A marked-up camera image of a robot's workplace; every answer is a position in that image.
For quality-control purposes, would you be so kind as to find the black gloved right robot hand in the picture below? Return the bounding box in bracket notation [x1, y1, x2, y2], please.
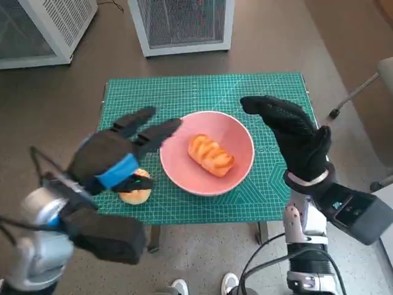
[239, 95, 334, 182]

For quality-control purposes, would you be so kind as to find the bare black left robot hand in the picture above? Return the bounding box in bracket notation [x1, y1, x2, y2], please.
[66, 106, 184, 197]

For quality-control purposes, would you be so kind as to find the round toy bread bun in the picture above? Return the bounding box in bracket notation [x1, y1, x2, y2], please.
[118, 168, 153, 206]

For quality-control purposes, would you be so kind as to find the pink bowl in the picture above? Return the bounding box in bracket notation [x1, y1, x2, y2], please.
[159, 110, 255, 197]

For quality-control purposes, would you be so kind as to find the braided toy bread loaf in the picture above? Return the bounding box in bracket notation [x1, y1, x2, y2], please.
[187, 133, 235, 178]

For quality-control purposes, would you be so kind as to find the black metal table leg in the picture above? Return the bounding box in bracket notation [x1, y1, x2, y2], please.
[149, 226, 163, 254]
[255, 221, 271, 246]

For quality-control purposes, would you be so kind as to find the green cutting mat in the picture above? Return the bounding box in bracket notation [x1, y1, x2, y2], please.
[96, 71, 319, 227]

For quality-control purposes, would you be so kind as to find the white cabinet with perforated side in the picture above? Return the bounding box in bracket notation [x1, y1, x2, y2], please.
[0, 0, 99, 70]

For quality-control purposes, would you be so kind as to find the white shoe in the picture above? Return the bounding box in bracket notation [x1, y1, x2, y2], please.
[220, 272, 240, 295]
[170, 278, 189, 295]

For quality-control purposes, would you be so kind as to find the white cabinet with mesh door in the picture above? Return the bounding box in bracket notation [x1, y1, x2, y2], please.
[127, 0, 236, 58]

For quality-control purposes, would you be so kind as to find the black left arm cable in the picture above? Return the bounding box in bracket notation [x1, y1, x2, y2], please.
[0, 214, 59, 246]
[29, 146, 68, 179]

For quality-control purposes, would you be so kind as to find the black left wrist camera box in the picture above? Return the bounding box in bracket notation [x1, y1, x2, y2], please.
[41, 170, 147, 266]

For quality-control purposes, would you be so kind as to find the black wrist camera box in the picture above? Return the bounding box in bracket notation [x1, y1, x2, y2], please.
[41, 170, 147, 266]
[316, 181, 387, 246]

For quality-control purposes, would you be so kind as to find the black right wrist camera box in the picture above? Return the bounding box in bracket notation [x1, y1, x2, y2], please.
[316, 181, 387, 246]

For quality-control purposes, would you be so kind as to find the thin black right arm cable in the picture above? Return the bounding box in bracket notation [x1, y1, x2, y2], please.
[239, 232, 288, 295]

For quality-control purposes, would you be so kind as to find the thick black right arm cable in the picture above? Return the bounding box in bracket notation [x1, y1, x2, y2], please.
[242, 250, 341, 295]

